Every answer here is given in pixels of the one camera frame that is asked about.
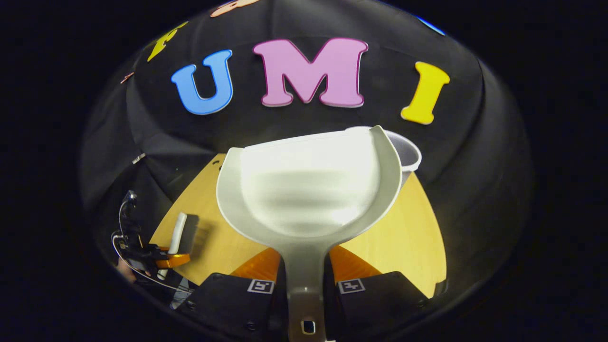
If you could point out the copper metal clip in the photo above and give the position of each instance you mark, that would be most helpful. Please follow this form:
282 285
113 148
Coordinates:
127 77

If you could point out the white plastic dustpan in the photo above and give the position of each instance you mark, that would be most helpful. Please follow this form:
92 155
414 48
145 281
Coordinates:
308 190

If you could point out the silver metal clip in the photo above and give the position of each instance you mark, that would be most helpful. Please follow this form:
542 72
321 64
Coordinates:
138 158

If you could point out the black backdrop cloth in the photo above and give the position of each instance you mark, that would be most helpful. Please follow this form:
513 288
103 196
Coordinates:
285 121

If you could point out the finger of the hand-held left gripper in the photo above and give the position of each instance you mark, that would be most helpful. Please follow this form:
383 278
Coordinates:
175 261

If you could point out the white ribbed garbage bin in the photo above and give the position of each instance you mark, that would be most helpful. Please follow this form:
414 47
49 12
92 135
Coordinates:
408 156

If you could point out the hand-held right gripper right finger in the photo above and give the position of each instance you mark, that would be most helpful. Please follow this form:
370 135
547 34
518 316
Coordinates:
380 299

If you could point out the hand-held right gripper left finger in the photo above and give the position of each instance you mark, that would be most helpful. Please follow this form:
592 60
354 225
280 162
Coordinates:
228 299

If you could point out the light wooden desktop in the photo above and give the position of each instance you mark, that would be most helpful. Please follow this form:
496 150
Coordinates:
413 237

